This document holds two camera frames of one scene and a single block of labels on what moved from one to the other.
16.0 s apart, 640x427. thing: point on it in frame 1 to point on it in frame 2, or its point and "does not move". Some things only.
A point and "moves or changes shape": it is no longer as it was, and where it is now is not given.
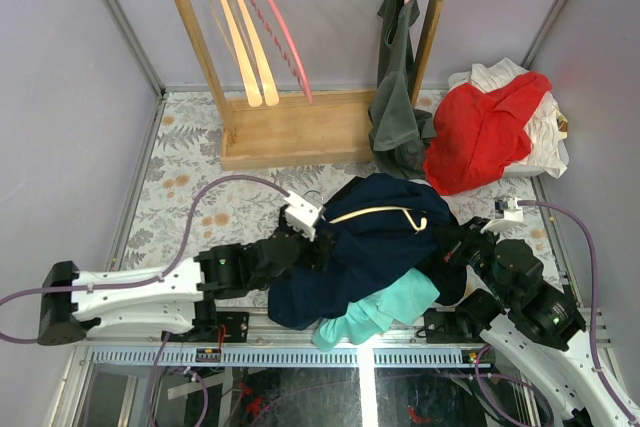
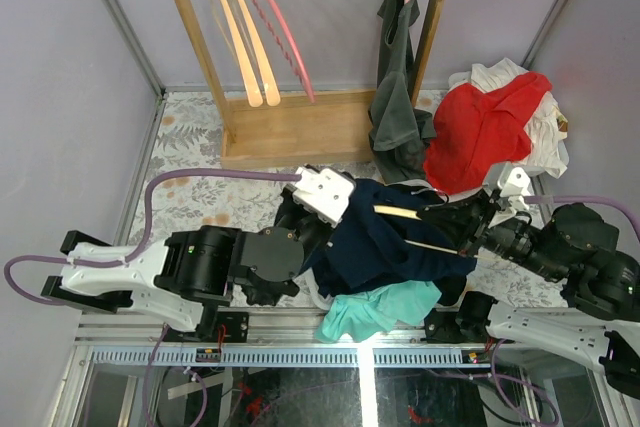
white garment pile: [546, 125] does not move
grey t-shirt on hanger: [399, 128] does not move
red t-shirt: [476, 134] does not move
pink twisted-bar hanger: [305, 89] does not move
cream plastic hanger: [417, 226] to [407, 214]
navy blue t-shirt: [379, 224] moves or changes shape
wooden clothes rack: [292, 130] does not move
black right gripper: [471, 230] to [464, 214]
